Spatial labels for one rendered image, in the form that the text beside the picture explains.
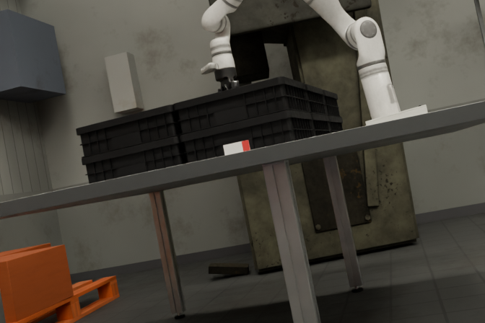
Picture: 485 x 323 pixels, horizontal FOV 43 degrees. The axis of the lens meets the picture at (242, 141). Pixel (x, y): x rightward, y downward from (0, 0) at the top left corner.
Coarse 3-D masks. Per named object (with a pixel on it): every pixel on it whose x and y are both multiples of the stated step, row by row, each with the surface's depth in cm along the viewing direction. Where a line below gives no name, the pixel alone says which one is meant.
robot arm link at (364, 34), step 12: (360, 24) 196; (372, 24) 197; (348, 36) 201; (360, 36) 196; (372, 36) 196; (360, 48) 196; (372, 48) 196; (384, 48) 198; (360, 60) 197; (372, 60) 196; (384, 60) 197
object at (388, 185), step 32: (256, 0) 377; (288, 0) 376; (352, 0) 375; (256, 32) 426; (288, 32) 428; (320, 32) 407; (256, 64) 424; (320, 64) 405; (352, 64) 405; (352, 96) 404; (320, 160) 400; (352, 160) 400; (384, 160) 400; (256, 192) 402; (320, 192) 399; (352, 192) 399; (384, 192) 399; (256, 224) 401; (320, 224) 398; (352, 224) 397; (384, 224) 398; (416, 224) 399; (256, 256) 400; (320, 256) 398
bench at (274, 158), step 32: (352, 128) 147; (384, 128) 145; (416, 128) 144; (448, 128) 175; (224, 160) 154; (256, 160) 152; (288, 160) 174; (64, 192) 165; (96, 192) 163; (128, 192) 175; (160, 192) 318; (288, 192) 156; (160, 224) 317; (288, 224) 155; (288, 256) 155; (352, 256) 293; (288, 288) 155; (0, 320) 179
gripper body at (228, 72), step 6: (216, 72) 209; (222, 72) 208; (228, 72) 208; (234, 72) 209; (216, 78) 210; (222, 78) 208; (228, 78) 208; (234, 78) 212; (222, 84) 212; (228, 84) 208
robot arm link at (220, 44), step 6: (228, 24) 213; (222, 30) 213; (228, 30) 213; (216, 36) 215; (222, 36) 212; (228, 36) 212; (216, 42) 209; (222, 42) 209; (228, 42) 210; (210, 48) 212; (216, 48) 209; (222, 48) 209; (228, 48) 210; (216, 54) 209
